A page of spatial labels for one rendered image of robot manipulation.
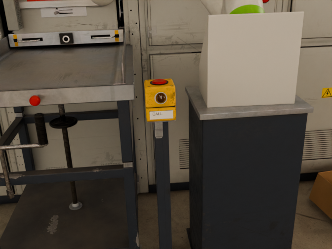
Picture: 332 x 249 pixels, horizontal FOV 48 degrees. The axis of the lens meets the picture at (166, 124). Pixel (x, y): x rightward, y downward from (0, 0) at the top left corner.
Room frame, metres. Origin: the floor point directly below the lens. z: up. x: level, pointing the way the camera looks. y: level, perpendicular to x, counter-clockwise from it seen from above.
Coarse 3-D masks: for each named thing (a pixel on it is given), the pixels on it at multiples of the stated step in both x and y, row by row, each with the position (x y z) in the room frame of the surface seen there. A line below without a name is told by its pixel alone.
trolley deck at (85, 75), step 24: (72, 48) 1.80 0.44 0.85; (96, 48) 1.78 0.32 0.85; (0, 72) 1.38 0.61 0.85; (24, 72) 1.36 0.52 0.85; (48, 72) 1.35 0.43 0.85; (72, 72) 1.34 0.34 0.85; (96, 72) 1.33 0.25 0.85; (0, 96) 1.13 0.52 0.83; (24, 96) 1.14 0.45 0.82; (48, 96) 1.14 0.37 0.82; (72, 96) 1.15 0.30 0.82; (96, 96) 1.15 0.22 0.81; (120, 96) 1.16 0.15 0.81
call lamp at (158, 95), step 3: (156, 93) 0.94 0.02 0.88; (159, 93) 0.93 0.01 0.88; (162, 93) 0.93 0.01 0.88; (165, 93) 0.94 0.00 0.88; (156, 96) 0.93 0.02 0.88; (159, 96) 0.93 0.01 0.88; (162, 96) 0.93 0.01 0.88; (165, 96) 0.93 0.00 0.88; (156, 99) 0.93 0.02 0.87; (159, 99) 0.93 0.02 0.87; (162, 99) 0.93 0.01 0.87; (165, 99) 0.93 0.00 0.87; (156, 102) 0.94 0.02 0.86; (159, 102) 0.93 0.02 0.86; (162, 102) 0.93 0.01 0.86
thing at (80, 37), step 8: (48, 32) 1.82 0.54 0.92; (56, 32) 1.81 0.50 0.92; (64, 32) 1.82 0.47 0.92; (72, 32) 1.82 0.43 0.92; (80, 32) 1.82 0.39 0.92; (88, 32) 1.82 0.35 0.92; (96, 32) 1.83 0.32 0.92; (104, 32) 1.83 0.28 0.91; (120, 32) 1.84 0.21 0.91; (16, 40) 1.80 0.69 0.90; (24, 40) 1.80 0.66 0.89; (48, 40) 1.81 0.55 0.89; (56, 40) 1.81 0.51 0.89; (80, 40) 1.82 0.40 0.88; (88, 40) 1.82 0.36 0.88; (96, 40) 1.83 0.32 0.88; (104, 40) 1.83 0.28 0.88; (120, 40) 1.84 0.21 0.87
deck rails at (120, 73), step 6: (0, 42) 1.69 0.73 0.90; (6, 42) 1.77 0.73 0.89; (0, 48) 1.68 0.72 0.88; (6, 48) 1.76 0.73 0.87; (120, 48) 1.74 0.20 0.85; (126, 48) 1.74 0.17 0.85; (0, 54) 1.66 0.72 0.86; (6, 54) 1.69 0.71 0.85; (120, 54) 1.61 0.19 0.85; (0, 60) 1.57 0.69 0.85; (120, 60) 1.49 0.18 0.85; (120, 66) 1.39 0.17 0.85; (120, 72) 1.30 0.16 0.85; (114, 78) 1.22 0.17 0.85; (120, 78) 1.22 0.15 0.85; (114, 84) 1.16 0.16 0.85
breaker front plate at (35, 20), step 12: (24, 0) 1.81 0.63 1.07; (48, 0) 1.82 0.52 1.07; (24, 12) 1.81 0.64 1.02; (36, 12) 1.82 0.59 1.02; (48, 12) 1.82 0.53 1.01; (84, 12) 1.83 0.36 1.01; (96, 12) 1.84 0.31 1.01; (108, 12) 1.84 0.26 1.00; (24, 24) 1.81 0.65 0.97; (36, 24) 1.82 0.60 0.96; (48, 24) 1.82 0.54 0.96; (60, 24) 1.83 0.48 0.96; (72, 24) 1.83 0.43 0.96; (84, 24) 1.83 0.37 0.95; (96, 24) 1.84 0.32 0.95; (108, 24) 1.84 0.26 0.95
